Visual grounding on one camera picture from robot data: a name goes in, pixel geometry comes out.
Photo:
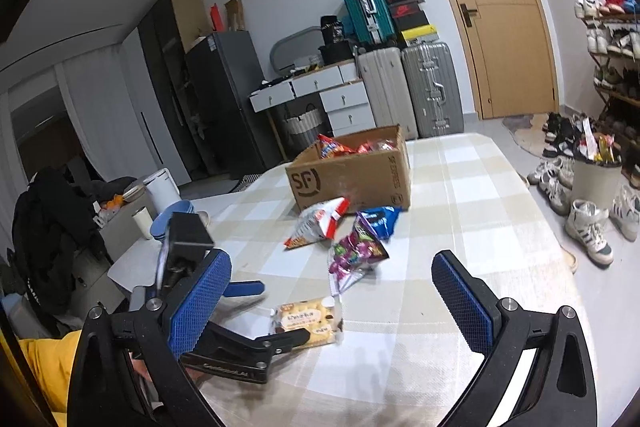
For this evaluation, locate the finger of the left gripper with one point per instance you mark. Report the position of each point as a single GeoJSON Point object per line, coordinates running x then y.
{"type": "Point", "coordinates": [244, 289]}
{"type": "Point", "coordinates": [223, 353]}

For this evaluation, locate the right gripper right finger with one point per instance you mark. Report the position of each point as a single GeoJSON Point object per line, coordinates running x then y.
{"type": "Point", "coordinates": [559, 388]}

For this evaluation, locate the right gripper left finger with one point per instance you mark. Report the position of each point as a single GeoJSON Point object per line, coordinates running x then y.
{"type": "Point", "coordinates": [126, 370]}

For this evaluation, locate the biscuit cracker pack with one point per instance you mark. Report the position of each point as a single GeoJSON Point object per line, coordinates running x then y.
{"type": "Point", "coordinates": [322, 319]}

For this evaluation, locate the white red chips bag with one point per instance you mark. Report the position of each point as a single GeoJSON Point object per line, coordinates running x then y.
{"type": "Point", "coordinates": [318, 223]}

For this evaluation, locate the purple candy bag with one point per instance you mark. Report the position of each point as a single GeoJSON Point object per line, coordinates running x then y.
{"type": "Point", "coordinates": [354, 256]}

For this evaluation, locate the blue Oreo bag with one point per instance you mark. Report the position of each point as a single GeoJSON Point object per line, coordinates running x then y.
{"type": "Point", "coordinates": [382, 220]}

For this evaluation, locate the red orange snack bag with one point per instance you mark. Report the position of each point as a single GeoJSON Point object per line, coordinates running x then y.
{"type": "Point", "coordinates": [330, 148]}

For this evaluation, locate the red cookie snack bag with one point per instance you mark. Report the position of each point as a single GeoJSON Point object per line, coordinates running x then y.
{"type": "Point", "coordinates": [376, 146]}

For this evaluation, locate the left hand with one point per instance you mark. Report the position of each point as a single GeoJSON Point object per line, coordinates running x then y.
{"type": "Point", "coordinates": [139, 367]}

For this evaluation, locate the white cup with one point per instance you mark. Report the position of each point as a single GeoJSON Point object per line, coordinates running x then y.
{"type": "Point", "coordinates": [144, 221]}

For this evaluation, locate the white kettle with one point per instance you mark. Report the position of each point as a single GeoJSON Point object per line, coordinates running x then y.
{"type": "Point", "coordinates": [162, 189]}

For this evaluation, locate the black refrigerator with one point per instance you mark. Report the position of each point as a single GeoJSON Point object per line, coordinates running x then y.
{"type": "Point", "coordinates": [225, 72]}

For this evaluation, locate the woven laundry basket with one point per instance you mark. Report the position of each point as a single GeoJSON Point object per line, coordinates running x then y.
{"type": "Point", "coordinates": [302, 130]}

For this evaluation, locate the white high-top sneaker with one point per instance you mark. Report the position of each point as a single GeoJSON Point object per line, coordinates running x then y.
{"type": "Point", "coordinates": [585, 225]}

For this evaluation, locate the SF cardboard box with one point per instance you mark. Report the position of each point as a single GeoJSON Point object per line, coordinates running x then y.
{"type": "Point", "coordinates": [367, 180]}

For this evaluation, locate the white drawer desk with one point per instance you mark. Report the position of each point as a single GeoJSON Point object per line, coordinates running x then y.
{"type": "Point", "coordinates": [337, 89]}

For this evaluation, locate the white trash bin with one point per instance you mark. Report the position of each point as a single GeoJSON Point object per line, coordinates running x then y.
{"type": "Point", "coordinates": [595, 183]}

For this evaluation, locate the black tall cabinet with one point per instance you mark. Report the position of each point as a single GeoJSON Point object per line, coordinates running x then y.
{"type": "Point", "coordinates": [167, 33]}

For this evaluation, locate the beige suitcase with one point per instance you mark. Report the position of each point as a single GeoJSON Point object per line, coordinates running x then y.
{"type": "Point", "coordinates": [387, 90]}

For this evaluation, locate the door mat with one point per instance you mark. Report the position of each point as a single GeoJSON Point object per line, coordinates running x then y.
{"type": "Point", "coordinates": [527, 132]}

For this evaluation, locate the silver suitcase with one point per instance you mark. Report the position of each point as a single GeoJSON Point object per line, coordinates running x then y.
{"type": "Point", "coordinates": [434, 90]}

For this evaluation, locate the teal suitcase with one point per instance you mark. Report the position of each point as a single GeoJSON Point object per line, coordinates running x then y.
{"type": "Point", "coordinates": [372, 22]}

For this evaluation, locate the stacked shoe boxes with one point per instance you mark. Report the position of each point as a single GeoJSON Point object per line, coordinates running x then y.
{"type": "Point", "coordinates": [411, 22]}

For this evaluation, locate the wooden door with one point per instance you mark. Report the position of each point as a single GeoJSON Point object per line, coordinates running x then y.
{"type": "Point", "coordinates": [508, 51]}

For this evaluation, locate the shoe rack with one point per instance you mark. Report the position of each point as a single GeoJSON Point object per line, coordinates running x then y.
{"type": "Point", "coordinates": [612, 32]}

